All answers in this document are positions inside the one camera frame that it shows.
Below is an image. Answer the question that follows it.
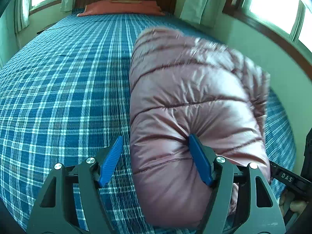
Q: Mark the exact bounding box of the pink quilted down jacket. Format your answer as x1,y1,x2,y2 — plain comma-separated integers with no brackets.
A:
129,27,270,228

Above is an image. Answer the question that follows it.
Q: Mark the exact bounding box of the right hand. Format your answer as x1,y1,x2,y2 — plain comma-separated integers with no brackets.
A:
279,190,308,216

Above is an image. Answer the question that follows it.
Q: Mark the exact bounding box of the blue plaid bed sheet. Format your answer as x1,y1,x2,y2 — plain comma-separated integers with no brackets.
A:
0,9,297,234

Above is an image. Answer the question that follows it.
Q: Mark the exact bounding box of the orange pillow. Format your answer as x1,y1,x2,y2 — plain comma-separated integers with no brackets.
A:
77,0,165,17

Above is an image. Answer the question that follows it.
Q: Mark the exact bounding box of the light green curtain by window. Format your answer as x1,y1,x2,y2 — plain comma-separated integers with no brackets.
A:
14,0,75,33

